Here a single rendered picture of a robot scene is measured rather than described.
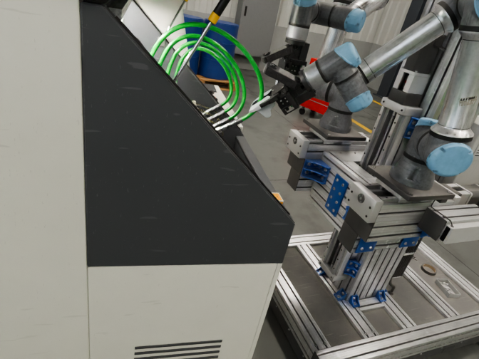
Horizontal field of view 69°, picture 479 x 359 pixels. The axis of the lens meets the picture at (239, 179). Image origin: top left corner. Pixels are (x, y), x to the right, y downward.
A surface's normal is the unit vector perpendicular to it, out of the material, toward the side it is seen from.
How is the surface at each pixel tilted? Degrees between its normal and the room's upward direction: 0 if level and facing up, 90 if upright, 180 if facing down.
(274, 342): 0
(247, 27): 90
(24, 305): 90
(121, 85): 90
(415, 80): 90
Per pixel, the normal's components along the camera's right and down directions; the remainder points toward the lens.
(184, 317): 0.22, 0.50
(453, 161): -0.15, 0.56
